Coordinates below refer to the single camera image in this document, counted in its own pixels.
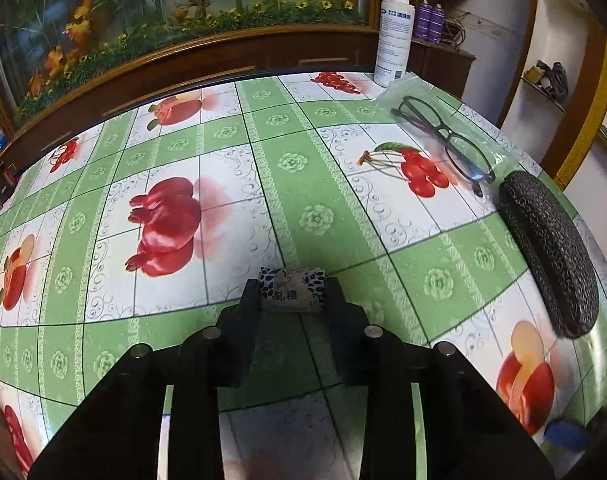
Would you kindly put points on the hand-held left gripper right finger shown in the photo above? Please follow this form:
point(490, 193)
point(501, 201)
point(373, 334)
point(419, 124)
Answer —
point(341, 330)

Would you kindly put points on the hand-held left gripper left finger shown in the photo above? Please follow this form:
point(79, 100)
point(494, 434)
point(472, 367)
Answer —
point(248, 320)

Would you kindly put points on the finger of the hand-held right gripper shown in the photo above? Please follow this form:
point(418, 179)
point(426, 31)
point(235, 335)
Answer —
point(566, 435)

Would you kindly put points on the leaf-print candy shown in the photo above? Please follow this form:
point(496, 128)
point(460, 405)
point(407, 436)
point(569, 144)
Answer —
point(288, 292)

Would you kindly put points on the black textured glasses case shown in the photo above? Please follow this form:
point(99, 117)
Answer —
point(548, 255)

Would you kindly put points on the black-framed eyeglasses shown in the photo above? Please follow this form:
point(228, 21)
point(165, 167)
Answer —
point(423, 115)

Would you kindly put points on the dark wooden cabinet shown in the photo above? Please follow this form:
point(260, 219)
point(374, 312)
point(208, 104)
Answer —
point(208, 65)

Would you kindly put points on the white spray bottle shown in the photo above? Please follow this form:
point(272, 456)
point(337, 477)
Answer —
point(393, 35)

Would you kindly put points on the dark bundle on shelf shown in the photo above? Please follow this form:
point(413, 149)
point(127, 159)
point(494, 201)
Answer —
point(553, 77)

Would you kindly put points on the glass artificial flower display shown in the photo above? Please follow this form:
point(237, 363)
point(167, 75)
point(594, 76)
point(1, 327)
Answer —
point(133, 0)

